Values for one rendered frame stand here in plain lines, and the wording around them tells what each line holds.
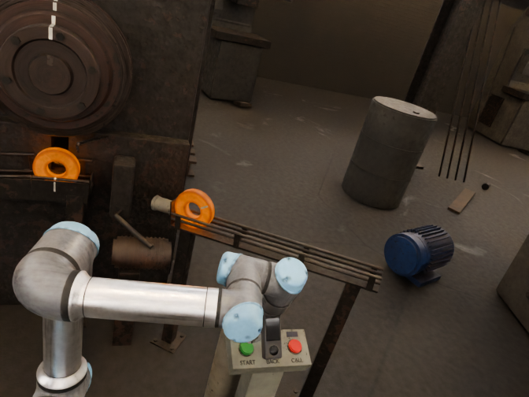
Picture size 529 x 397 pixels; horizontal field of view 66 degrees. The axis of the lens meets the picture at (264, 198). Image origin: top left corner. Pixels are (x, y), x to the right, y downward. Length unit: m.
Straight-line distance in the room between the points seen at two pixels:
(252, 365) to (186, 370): 0.74
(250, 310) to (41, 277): 0.38
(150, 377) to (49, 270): 1.11
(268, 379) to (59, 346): 0.58
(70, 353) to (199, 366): 0.92
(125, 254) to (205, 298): 0.88
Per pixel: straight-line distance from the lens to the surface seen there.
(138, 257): 1.65
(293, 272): 0.91
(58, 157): 1.67
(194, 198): 1.55
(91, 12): 1.49
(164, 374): 1.91
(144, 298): 0.81
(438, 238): 3.00
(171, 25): 1.64
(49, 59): 1.44
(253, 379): 1.30
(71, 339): 1.10
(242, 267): 0.89
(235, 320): 0.78
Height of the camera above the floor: 1.50
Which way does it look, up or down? 27 degrees down
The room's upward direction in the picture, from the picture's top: 15 degrees clockwise
